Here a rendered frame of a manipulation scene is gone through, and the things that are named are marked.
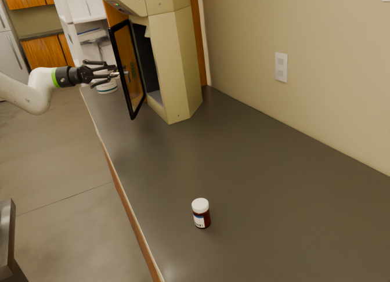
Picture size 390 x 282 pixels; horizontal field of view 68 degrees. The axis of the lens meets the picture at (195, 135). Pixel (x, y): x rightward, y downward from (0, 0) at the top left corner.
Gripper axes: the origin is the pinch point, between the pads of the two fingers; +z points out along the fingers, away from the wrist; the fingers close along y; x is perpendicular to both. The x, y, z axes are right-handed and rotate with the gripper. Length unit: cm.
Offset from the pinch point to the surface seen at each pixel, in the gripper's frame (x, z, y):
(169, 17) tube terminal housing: -3.1, 27.2, 19.3
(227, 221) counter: -70, 42, -26
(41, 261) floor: 1, -83, -120
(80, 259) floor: 1, -56, -120
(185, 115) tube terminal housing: -2.8, 27.5, -24.0
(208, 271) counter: -84, 37, -26
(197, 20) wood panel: 43, 37, 12
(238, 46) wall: 17, 56, 0
